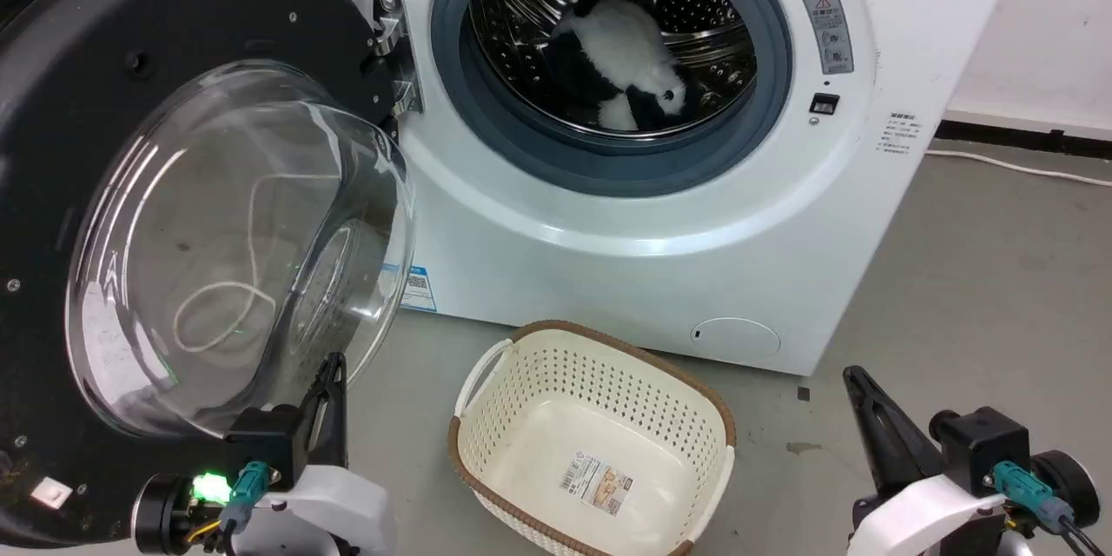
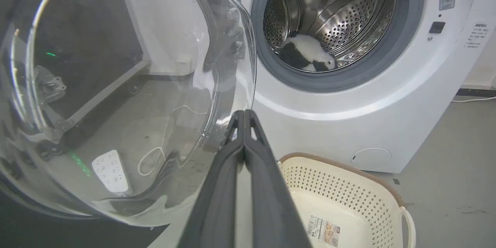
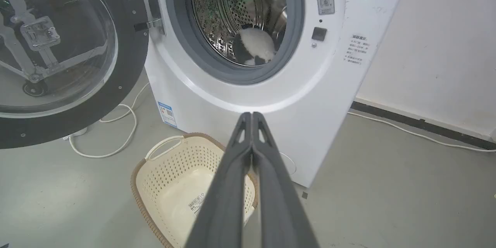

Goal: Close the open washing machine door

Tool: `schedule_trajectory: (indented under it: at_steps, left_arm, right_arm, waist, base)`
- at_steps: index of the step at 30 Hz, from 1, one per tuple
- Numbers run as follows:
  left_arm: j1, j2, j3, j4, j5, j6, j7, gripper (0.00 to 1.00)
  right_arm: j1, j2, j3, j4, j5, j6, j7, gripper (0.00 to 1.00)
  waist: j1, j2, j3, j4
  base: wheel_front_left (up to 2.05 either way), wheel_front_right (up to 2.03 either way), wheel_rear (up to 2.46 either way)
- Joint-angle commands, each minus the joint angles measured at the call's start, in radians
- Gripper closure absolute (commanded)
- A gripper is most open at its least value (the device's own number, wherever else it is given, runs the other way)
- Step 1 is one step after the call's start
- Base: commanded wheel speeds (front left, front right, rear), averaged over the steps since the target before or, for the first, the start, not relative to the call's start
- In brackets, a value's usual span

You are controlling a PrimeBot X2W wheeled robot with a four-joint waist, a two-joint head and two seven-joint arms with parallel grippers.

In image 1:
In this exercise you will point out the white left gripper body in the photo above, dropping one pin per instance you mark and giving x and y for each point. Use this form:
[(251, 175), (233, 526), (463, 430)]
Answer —
[(339, 508)]

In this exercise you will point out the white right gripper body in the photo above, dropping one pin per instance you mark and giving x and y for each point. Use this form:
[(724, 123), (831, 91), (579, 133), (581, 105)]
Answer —
[(934, 517)]

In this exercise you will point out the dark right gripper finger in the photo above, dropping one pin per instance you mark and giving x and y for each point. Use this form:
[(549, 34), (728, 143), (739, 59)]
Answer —
[(912, 447), (877, 443)]

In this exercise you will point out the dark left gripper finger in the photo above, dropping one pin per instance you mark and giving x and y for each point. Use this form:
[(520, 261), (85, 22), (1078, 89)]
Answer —
[(337, 426), (316, 404)]

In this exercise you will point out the black washing machine door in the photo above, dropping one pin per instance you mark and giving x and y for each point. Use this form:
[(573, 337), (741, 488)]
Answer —
[(87, 61)]

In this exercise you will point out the small white square object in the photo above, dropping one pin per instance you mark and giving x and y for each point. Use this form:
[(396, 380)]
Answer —
[(50, 494)]

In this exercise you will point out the white front-load washing machine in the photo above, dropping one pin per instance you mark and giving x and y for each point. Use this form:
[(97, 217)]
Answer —
[(608, 278)]

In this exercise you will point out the black door latch socket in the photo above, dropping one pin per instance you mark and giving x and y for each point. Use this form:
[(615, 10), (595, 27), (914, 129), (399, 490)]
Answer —
[(824, 103)]

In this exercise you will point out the metal door hinge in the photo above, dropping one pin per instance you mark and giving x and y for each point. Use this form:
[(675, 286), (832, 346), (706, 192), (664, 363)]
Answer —
[(395, 35)]

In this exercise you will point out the blue and white label sticker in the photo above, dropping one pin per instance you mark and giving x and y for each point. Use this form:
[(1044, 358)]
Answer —
[(420, 288)]

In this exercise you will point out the round white filter cover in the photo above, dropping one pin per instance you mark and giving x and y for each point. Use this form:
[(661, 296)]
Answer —
[(735, 338)]

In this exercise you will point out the printed basket label sticker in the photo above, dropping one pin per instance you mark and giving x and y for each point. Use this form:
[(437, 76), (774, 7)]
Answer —
[(596, 483)]

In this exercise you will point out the cream laundry basket brown rim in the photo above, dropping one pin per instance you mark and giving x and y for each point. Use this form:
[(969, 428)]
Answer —
[(599, 417)]

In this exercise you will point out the small text sticker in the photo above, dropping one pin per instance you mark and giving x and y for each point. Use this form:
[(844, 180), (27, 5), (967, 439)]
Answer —
[(897, 133)]

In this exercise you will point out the black baseboard strip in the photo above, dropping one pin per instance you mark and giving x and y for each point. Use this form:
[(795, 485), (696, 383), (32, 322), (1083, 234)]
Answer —
[(999, 137)]

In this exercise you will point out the grey warning sticker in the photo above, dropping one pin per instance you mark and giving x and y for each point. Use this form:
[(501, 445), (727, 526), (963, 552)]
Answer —
[(828, 33)]

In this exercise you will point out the stainless steel drum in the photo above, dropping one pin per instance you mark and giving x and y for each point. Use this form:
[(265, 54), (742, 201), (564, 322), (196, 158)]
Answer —
[(704, 9)]

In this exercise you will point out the black and white plush panda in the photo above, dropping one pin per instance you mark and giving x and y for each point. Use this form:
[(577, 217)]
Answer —
[(621, 43)]

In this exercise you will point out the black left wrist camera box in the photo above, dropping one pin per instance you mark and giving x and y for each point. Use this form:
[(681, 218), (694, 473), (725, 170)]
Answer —
[(265, 443)]

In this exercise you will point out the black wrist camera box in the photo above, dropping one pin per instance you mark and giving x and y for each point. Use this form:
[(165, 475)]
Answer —
[(982, 447), (265, 443)]

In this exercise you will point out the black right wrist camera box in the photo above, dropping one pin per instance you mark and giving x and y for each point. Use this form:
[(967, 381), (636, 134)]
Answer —
[(982, 447)]

